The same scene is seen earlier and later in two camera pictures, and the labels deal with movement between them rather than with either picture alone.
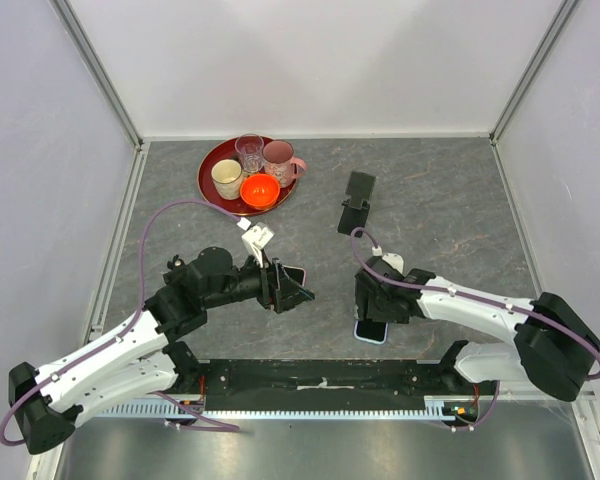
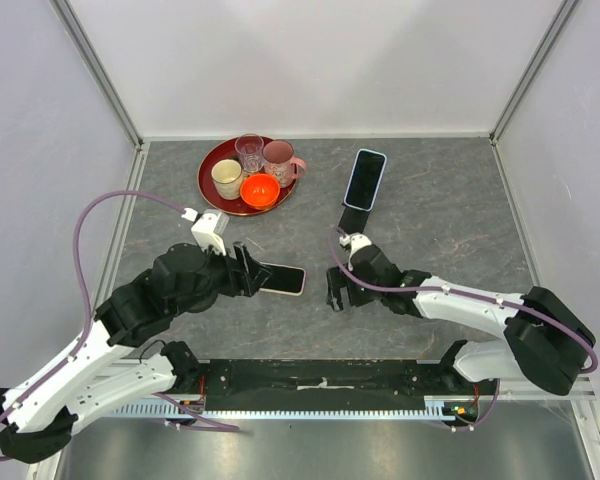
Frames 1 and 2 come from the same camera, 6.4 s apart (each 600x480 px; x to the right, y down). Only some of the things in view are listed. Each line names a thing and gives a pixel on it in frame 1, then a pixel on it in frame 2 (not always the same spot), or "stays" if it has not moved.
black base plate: [320, 385] stays
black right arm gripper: [372, 310] -> [333, 296]
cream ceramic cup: [227, 178] stays
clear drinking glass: [250, 151] stays
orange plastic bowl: [260, 191] stays
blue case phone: [371, 331] -> [365, 179]
